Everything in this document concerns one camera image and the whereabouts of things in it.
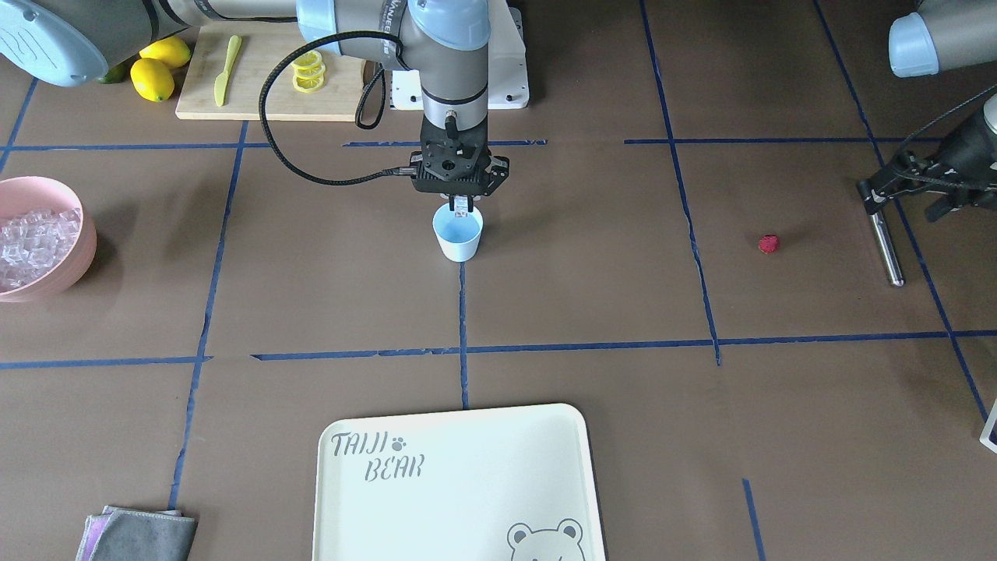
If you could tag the pink bowl of ice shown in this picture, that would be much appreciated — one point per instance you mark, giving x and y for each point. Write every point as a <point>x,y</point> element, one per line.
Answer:
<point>48,238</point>

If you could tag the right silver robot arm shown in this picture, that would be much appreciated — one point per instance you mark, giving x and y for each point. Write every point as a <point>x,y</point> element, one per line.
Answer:
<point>69,43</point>

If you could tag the white pillar with base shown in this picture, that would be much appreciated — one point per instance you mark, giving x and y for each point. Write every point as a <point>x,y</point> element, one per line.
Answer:
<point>508,87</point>

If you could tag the red strawberry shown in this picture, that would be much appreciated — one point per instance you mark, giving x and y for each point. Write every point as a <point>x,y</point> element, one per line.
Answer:
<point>769,244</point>

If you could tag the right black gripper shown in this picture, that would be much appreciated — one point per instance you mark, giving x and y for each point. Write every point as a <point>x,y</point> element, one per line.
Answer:
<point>498,175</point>

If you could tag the steel muddler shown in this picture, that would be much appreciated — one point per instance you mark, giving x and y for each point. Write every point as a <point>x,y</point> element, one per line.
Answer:
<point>886,249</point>

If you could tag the folded grey cloth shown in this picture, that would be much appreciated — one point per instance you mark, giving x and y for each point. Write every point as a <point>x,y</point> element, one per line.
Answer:
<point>128,534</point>

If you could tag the light blue cup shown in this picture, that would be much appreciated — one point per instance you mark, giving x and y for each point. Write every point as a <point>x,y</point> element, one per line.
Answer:
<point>457,237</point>

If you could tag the yellow lemon slices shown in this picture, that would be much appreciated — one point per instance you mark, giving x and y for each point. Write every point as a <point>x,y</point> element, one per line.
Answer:
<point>309,72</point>

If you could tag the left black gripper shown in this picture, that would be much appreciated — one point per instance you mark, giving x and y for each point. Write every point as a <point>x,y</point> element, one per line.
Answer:
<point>964,150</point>

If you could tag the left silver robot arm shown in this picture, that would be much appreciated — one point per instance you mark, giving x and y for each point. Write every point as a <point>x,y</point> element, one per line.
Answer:
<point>937,37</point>

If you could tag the yellow plastic knife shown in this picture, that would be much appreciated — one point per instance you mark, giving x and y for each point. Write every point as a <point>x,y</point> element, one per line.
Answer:
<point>221,82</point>

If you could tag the cream bear tray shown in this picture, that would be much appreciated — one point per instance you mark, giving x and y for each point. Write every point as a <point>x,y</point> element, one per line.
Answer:
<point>513,483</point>

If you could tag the white cup rack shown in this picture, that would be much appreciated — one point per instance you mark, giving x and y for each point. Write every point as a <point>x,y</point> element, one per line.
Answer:
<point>987,436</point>

